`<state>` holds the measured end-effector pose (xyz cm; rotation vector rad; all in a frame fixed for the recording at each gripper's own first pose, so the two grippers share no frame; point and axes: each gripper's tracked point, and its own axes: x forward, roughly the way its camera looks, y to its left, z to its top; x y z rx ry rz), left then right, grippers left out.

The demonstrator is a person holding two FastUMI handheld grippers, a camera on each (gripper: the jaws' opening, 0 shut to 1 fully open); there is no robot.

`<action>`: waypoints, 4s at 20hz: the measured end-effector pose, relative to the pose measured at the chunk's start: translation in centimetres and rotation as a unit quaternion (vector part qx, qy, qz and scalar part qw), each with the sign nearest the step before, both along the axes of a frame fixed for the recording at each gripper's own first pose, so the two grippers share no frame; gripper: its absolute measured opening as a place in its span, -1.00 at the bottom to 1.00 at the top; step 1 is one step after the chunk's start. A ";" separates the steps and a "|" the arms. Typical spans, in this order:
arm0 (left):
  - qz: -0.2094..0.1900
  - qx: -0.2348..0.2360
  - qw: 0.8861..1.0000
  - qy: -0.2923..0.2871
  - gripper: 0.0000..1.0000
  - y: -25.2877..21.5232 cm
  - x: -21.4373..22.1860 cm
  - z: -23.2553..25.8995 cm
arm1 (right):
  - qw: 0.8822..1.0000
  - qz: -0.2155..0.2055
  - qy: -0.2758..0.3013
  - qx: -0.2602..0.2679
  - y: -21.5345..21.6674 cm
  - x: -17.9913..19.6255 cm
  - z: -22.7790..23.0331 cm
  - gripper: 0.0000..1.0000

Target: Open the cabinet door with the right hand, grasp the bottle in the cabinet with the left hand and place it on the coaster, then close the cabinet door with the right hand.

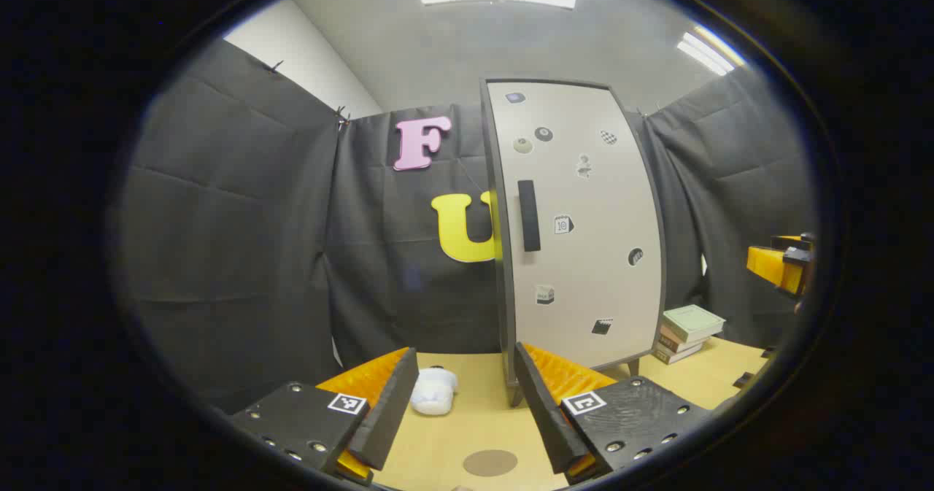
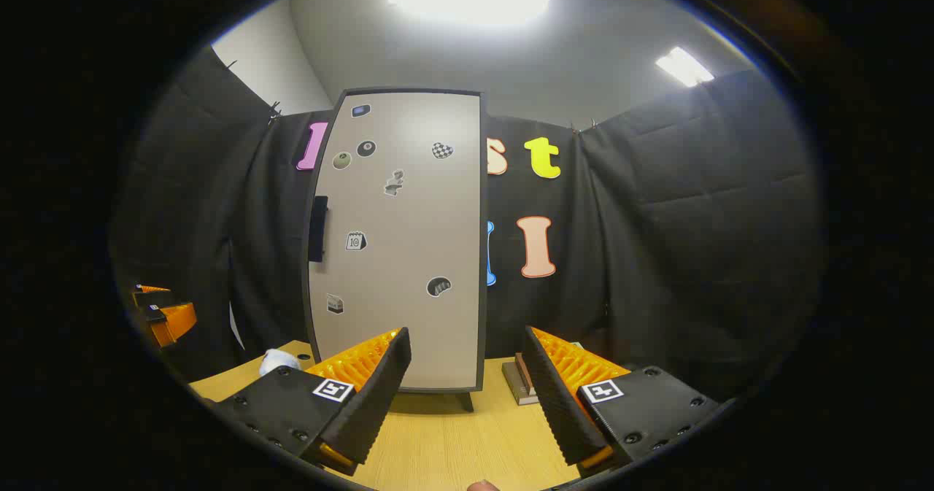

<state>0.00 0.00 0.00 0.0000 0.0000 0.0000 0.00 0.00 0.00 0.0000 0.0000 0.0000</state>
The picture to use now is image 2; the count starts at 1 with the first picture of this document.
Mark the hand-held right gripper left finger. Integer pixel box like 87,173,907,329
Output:
212,327,413,477

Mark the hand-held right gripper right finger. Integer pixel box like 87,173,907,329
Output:
522,325,723,481

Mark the black door handle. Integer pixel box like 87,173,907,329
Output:
307,195,330,264

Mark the beige cabinet door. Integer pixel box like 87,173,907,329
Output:
306,91,482,392

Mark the brown book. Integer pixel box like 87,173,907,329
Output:
514,352,539,398

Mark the white plush toy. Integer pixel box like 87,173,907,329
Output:
259,349,303,377

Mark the black backdrop cloth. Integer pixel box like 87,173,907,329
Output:
109,45,825,404

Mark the small ceiling light panel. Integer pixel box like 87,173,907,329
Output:
655,46,716,88

